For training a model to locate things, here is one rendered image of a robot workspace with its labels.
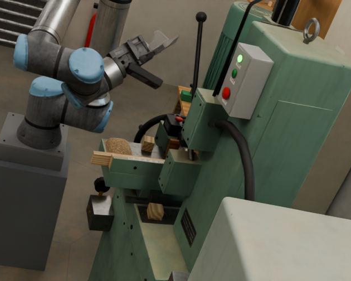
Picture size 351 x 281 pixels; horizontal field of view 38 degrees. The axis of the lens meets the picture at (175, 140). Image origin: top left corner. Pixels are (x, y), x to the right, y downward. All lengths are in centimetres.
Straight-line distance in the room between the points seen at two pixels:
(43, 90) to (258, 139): 107
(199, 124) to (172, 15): 335
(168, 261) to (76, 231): 130
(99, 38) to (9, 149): 62
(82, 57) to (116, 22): 56
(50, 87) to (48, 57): 75
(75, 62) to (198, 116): 35
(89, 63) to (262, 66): 44
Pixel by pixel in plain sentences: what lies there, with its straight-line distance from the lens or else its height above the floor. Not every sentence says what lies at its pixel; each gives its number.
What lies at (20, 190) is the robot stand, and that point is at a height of 44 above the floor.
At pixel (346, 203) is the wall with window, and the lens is 336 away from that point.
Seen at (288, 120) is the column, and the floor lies 135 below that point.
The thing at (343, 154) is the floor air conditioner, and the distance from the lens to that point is 328.
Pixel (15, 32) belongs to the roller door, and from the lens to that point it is 473.
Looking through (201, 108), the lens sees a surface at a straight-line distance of 135.
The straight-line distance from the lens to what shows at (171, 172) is 148.
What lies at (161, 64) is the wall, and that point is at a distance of 482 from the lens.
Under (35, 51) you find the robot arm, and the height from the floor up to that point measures 130.
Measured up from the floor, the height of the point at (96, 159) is 92.
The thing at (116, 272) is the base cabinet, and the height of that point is 53.
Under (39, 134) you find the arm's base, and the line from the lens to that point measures 217.
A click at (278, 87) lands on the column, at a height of 143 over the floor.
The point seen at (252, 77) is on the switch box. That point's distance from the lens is 122.
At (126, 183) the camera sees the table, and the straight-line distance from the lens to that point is 170.
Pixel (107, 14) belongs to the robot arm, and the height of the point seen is 128.
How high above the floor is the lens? 180
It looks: 27 degrees down
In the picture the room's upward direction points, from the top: 19 degrees clockwise
